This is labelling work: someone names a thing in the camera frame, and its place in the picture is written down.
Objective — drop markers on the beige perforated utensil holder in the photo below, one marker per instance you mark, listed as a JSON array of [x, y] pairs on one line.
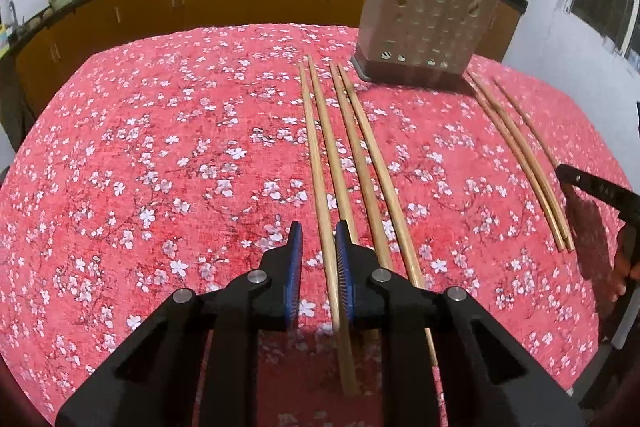
[[430, 22]]

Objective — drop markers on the red floral tablecloth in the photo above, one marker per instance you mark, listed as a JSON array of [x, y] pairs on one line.
[[175, 187]]

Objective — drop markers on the person's right hand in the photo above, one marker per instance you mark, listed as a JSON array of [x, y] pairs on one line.
[[627, 262]]

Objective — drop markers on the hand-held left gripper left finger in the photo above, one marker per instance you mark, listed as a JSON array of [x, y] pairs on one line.
[[295, 272]]

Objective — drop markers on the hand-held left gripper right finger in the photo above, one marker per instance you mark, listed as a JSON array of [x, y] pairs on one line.
[[344, 272]]

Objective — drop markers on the wooden chopstick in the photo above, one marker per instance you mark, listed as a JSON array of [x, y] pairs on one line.
[[327, 142], [563, 227], [551, 227], [357, 157], [315, 167], [522, 119], [385, 177]]

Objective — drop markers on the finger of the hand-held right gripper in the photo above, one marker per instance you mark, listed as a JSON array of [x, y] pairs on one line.
[[600, 192]]

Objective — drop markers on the metal faucet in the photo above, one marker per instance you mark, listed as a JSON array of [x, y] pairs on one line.
[[13, 14]]

